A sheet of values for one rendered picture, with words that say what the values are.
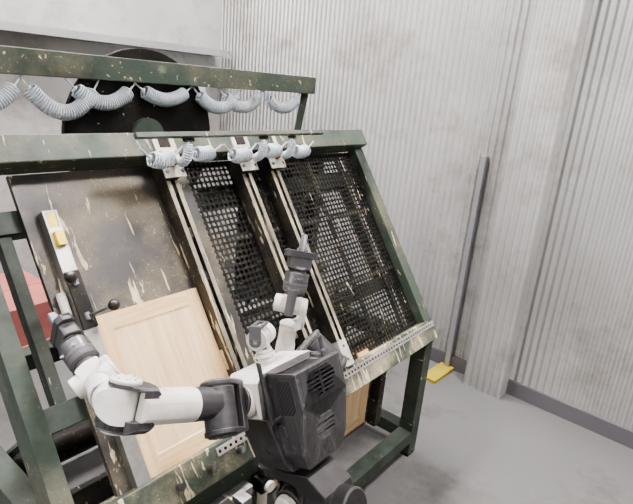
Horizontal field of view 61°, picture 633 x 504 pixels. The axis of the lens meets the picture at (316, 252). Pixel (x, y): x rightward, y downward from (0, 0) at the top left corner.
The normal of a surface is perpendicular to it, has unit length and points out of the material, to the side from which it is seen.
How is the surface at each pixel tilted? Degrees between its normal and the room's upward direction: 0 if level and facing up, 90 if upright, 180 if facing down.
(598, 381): 90
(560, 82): 90
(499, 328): 90
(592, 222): 90
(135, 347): 56
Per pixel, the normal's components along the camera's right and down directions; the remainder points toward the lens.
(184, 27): 0.74, 0.26
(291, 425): -0.63, 0.18
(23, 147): 0.68, -0.32
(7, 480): 0.08, -0.95
